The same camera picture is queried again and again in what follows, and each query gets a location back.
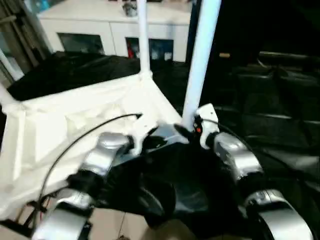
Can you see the white plastic table leg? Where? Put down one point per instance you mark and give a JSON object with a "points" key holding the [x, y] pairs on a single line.
{"points": [[7, 95], [201, 55], [143, 35]]}

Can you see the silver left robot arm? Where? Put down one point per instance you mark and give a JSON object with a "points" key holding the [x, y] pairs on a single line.
{"points": [[90, 170]]}

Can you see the black work mat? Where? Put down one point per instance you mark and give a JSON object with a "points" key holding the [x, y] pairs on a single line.
{"points": [[265, 115]]}

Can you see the small tan label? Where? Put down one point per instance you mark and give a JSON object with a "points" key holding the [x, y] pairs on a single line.
{"points": [[224, 55]]}

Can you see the red bottle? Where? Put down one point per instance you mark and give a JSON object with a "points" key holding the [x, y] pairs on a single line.
{"points": [[132, 51]]}

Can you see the dark low shelf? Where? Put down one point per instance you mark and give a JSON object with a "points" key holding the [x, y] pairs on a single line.
{"points": [[295, 56]]}

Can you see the white cabinet with glass doors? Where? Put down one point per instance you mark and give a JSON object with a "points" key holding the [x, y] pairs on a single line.
{"points": [[90, 22]]}

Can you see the black crumpled bag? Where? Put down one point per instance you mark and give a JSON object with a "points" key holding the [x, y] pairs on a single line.
{"points": [[131, 6]]}

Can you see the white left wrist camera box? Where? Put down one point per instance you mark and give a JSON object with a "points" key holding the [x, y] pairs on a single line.
{"points": [[142, 129]]}

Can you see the black stand frame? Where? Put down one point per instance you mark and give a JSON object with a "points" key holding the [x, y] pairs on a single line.
{"points": [[25, 225]]}

